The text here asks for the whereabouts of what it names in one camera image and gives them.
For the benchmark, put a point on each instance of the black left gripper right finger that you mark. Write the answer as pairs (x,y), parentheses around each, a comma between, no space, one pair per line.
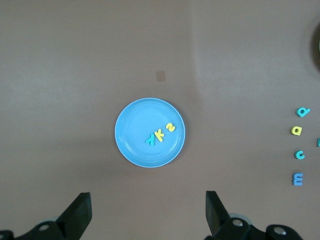
(225,225)

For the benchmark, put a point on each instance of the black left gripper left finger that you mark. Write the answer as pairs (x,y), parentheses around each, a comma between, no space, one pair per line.
(67,222)

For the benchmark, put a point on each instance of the yellow foam letter k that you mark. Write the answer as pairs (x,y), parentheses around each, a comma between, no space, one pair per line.
(160,135)

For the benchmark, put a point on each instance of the yellow foam letter s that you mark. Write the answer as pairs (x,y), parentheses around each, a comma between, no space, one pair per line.
(170,127)

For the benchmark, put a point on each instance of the teal foam letter y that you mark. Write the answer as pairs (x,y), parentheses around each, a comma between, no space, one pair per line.
(151,140)

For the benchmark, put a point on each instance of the blue foam letter m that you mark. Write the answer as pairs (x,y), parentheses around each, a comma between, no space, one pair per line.
(297,179)

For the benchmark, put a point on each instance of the teal foam letter c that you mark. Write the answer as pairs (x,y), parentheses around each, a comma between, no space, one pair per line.
(298,155)

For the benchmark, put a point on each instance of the blue plate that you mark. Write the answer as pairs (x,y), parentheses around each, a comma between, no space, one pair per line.
(133,125)

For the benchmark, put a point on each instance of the yellow foam letter a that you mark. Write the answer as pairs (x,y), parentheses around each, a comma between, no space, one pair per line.
(296,130)

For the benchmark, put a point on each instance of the teal foam letter l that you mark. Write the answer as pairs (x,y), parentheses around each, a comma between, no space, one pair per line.
(318,142)

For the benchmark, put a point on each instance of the teal foam letter a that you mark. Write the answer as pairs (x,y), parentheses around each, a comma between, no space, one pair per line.
(302,112)

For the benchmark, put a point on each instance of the brown tape patch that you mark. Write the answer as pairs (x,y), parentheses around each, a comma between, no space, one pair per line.
(160,76)

